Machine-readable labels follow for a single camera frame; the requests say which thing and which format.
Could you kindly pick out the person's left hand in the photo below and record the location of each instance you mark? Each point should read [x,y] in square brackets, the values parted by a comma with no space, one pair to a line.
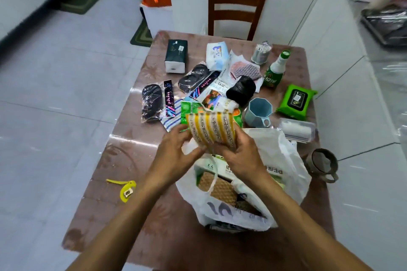
[173,152]

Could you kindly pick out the person's right hand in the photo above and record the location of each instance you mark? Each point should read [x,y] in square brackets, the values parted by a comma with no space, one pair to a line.
[241,153]

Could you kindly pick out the person's left thumb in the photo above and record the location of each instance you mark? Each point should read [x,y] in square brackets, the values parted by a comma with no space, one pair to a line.
[190,144]

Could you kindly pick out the person's right thumb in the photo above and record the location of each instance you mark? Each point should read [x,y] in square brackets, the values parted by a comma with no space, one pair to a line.
[226,152]

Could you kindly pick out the pack of yellow scouring sponges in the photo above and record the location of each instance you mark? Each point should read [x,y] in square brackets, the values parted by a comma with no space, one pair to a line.
[212,129]

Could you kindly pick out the person's right forearm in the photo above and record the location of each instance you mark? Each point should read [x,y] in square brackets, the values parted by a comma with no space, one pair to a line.
[305,226]

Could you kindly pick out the person's left forearm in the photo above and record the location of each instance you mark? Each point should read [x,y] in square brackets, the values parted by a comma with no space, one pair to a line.
[122,220]

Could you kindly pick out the blue striped cloth packet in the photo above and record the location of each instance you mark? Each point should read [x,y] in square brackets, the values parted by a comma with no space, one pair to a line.
[171,118]

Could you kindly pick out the green snack packet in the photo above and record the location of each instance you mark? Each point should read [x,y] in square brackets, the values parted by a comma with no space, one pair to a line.
[190,110]

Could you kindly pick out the woven brown pad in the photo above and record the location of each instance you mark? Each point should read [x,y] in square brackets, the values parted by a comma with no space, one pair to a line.
[219,189]

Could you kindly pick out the white plastic shopping bag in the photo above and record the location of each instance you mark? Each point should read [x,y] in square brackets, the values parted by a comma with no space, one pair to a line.
[251,182]

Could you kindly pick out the black patterned slim packet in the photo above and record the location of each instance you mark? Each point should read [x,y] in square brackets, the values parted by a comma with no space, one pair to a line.
[169,98]
[205,85]

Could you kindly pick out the light blue plastic mug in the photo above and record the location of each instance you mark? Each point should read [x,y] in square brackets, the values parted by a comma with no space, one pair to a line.
[258,112]

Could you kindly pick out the colourful printed packet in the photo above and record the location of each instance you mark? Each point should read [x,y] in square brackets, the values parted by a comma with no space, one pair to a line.
[213,97]

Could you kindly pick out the black packaged eye mask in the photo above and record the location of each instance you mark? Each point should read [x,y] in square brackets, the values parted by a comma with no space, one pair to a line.
[193,78]
[152,101]

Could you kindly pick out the roll of black bags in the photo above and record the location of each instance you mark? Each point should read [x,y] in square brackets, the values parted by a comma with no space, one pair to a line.
[241,89]

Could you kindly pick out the clear plastic box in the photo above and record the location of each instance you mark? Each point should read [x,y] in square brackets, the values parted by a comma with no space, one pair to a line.
[298,130]

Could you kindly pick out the yellow plastic tag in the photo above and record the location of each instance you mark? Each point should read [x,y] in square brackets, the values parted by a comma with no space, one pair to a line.
[125,189]

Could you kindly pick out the packaged pink mesh cloth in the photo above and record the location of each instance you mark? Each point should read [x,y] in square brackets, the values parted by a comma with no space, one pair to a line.
[244,70]

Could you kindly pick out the green wet wipes pack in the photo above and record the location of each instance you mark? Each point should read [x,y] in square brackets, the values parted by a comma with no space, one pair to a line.
[296,101]

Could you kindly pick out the dark green tissue box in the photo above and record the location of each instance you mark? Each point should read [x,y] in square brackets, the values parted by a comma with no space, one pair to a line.
[176,55]

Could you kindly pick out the white wet wipes pack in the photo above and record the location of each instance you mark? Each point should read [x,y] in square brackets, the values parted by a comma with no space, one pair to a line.
[217,54]

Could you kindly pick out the green spray bottle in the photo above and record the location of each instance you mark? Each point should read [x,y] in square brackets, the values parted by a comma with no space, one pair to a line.
[275,70]

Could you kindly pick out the clear jar of cotton swabs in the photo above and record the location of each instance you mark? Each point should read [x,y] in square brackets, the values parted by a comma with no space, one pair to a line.
[260,53]

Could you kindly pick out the metal tray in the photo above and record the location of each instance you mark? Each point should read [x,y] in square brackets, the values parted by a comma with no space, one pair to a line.
[384,26]

